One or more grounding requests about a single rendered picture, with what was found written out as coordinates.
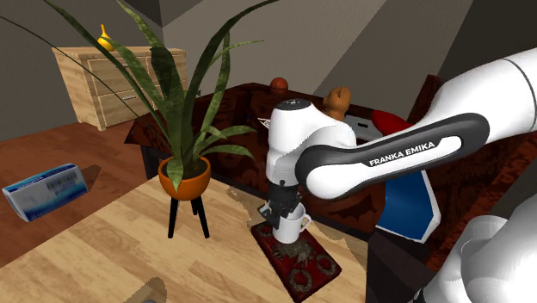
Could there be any green plant in orange pot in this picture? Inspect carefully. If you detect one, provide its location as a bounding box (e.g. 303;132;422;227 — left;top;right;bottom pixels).
0;0;281;240

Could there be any dark robot stand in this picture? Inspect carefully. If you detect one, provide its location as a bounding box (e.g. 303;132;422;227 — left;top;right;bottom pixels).
365;229;438;303

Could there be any orange ball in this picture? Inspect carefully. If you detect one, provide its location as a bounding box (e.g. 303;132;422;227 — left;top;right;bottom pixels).
269;77;290;94

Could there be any brown teddy bear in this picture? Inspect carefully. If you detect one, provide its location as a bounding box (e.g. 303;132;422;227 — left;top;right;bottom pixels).
322;86;353;122

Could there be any light wooden chest of drawers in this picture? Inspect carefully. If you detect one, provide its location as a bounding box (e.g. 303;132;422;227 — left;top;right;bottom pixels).
51;45;188;132

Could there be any grey flat rectangular object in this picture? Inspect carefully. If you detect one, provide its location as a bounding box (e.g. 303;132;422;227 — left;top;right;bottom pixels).
343;115;384;142

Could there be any dark red patterned book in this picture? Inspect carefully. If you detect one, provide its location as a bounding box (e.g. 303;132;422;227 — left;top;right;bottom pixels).
250;221;343;303

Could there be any red pillow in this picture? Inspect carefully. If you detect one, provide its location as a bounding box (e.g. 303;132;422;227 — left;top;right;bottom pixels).
371;109;414;137

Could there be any white mug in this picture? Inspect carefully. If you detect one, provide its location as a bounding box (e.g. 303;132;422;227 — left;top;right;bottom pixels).
272;202;313;244

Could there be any yellow vase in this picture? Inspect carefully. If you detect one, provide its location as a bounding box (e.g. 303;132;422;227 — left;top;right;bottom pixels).
96;23;116;53

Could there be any blue and white box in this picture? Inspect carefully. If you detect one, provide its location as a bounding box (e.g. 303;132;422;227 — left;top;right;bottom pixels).
1;162;90;223

